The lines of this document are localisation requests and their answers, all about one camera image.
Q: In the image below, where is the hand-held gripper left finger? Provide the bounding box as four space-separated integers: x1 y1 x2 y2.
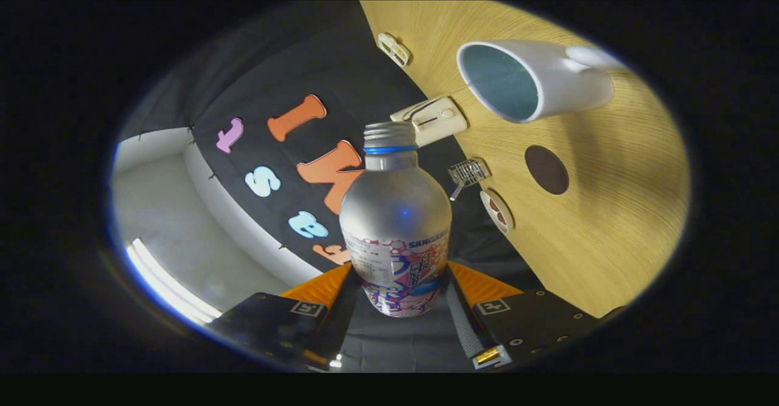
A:
207 262 363 371

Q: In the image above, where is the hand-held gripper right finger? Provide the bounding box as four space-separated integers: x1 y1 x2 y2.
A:
444 260 627 370

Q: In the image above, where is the silver juice bottle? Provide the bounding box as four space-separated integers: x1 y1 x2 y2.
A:
338 121 453 318

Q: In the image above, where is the dark brown round coaster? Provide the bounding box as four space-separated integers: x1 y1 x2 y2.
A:
525 145 570 195

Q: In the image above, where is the white cup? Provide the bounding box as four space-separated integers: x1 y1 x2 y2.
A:
456 40 627 124

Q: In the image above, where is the white round plate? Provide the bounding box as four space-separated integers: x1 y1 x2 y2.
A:
479 189 515 235

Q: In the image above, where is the ceiling light panel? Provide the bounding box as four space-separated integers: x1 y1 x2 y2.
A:
125 239 223 326

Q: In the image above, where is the wooden table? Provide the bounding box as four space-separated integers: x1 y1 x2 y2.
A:
359 1 693 320

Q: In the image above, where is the white toaster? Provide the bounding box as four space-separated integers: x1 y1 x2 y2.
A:
389 96 469 148

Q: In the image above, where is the black backdrop cloth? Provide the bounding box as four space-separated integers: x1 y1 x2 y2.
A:
119 1 545 373

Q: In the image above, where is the white divided tray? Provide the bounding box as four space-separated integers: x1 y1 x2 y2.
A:
377 32 411 68

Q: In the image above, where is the small metal wire basket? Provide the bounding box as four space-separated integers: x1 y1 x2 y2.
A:
447 158 491 201

